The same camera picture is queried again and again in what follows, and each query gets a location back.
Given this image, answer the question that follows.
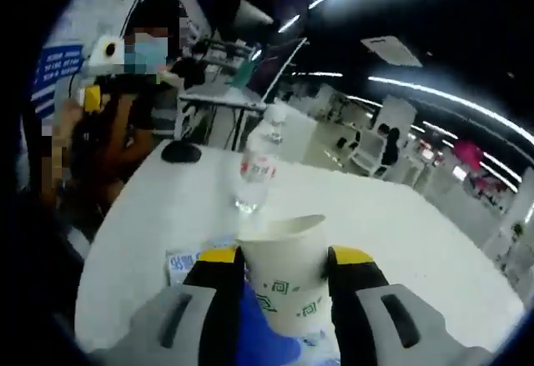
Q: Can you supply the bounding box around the ceiling air conditioner unit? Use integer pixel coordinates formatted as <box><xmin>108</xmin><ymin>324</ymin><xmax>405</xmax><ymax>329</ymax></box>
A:
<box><xmin>360</xmin><ymin>35</ymin><xmax>423</xmax><ymax>68</ymax></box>

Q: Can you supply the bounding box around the white tabletop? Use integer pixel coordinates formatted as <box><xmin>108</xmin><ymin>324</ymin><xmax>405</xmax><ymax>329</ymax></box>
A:
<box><xmin>74</xmin><ymin>138</ymin><xmax>527</xmax><ymax>361</ymax></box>

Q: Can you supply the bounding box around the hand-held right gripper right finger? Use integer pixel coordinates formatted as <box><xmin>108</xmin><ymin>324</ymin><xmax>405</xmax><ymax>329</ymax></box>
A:
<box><xmin>327</xmin><ymin>245</ymin><xmax>458</xmax><ymax>366</ymax></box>

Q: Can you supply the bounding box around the blue wall poster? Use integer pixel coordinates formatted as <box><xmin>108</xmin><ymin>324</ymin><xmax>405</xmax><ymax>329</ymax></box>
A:
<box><xmin>32</xmin><ymin>43</ymin><xmax>84</xmax><ymax>115</ymax></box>

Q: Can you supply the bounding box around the dark computer monitor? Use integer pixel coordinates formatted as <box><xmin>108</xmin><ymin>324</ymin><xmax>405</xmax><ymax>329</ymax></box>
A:
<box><xmin>249</xmin><ymin>38</ymin><xmax>308</xmax><ymax>96</ymax></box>

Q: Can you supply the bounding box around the white office chair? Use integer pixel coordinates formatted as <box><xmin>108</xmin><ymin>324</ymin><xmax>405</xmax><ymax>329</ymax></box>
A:
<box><xmin>352</xmin><ymin>126</ymin><xmax>387</xmax><ymax>178</ymax></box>

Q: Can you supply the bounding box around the black round lamp base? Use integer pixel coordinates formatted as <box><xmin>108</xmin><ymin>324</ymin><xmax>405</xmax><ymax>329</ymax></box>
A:
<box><xmin>161</xmin><ymin>140</ymin><xmax>203</xmax><ymax>163</ymax></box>

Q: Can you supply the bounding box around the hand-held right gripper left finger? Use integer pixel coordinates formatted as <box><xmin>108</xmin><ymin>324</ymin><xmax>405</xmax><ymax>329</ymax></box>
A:
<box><xmin>120</xmin><ymin>245</ymin><xmax>248</xmax><ymax>366</ymax></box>

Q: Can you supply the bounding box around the white side desk black frame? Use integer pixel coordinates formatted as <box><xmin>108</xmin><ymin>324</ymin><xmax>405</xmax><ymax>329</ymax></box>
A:
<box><xmin>178</xmin><ymin>90</ymin><xmax>268</xmax><ymax>150</ymax></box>

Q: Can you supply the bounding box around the clear water bottle red label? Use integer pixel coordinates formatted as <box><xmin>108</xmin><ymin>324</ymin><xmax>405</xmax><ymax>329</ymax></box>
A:
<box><xmin>232</xmin><ymin>105</ymin><xmax>290</xmax><ymax>216</ymax></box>

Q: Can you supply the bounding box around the wet wipes pack blue lid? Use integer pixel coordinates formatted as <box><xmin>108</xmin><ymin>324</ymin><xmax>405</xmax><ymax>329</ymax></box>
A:
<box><xmin>164</xmin><ymin>234</ymin><xmax>333</xmax><ymax>366</ymax></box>

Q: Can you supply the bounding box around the white paper cup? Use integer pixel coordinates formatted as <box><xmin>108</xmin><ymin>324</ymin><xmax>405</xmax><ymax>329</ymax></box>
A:
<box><xmin>234</xmin><ymin>214</ymin><xmax>331</xmax><ymax>338</ymax></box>

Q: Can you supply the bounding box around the red wall screen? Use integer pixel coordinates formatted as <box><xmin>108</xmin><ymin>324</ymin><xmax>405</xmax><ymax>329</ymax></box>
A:
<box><xmin>454</xmin><ymin>140</ymin><xmax>485</xmax><ymax>171</ymax></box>

